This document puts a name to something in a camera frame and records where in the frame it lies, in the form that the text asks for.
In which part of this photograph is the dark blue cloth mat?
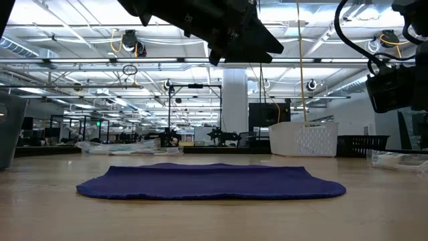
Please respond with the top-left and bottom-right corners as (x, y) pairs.
(76, 162), (347, 202)

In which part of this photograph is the white perforated plastic basket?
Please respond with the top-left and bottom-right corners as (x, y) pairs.
(268, 121), (339, 158)

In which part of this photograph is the black perforated plastic basket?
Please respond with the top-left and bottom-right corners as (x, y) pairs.
(336, 135), (391, 157)

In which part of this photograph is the white round pillar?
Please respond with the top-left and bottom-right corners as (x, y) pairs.
(221, 68), (249, 135)

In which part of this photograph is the black cabinet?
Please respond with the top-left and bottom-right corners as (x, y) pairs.
(248, 102), (292, 133)

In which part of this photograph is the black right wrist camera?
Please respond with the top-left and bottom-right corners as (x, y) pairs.
(365, 64), (417, 114)

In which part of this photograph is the silver ventilation duct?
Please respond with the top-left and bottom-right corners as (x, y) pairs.
(0, 35), (60, 70)
(329, 63), (372, 96)

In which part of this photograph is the grey plastic bin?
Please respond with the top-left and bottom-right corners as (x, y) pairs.
(0, 90), (29, 171)

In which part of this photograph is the orange toothbrush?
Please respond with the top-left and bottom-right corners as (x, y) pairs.
(367, 149), (428, 177)

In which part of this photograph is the black gantry frame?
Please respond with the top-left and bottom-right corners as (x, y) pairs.
(167, 84), (223, 147)

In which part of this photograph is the black aluminium table frame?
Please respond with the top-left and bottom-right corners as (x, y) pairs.
(15, 146), (428, 157)

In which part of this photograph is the yellow hanging cable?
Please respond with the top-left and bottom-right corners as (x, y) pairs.
(296, 0), (308, 123)

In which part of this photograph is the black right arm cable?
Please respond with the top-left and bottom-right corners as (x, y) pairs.
(334, 0), (417, 77)

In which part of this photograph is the long white light strip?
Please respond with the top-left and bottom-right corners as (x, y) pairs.
(0, 58), (417, 64)

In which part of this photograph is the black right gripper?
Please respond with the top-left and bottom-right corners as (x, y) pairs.
(413, 42), (428, 112)

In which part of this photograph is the dark upright panel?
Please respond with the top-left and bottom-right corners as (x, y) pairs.
(397, 112), (413, 151)

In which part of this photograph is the black monitor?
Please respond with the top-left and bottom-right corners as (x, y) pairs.
(20, 116), (34, 131)
(414, 112), (428, 137)

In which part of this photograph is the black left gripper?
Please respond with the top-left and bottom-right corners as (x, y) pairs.
(116, 0), (285, 66)

